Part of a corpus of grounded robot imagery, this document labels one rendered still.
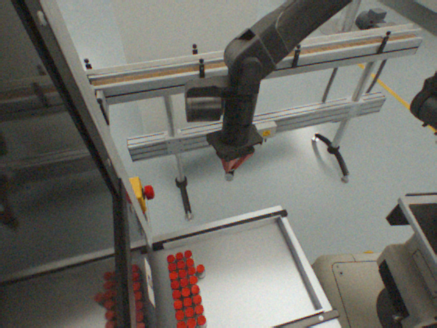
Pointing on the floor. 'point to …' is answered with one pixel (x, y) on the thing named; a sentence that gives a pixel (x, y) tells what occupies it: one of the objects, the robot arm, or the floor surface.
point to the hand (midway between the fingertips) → (230, 166)
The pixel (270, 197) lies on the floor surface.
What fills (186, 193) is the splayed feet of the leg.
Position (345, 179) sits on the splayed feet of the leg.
